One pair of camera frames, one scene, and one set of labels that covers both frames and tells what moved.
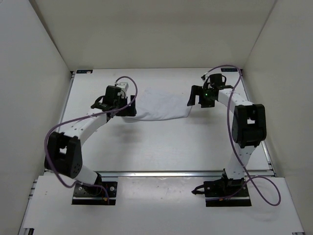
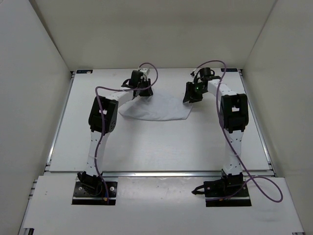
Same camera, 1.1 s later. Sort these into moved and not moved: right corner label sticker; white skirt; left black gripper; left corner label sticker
Moved: left black gripper
Not moved: left corner label sticker; right corner label sticker; white skirt
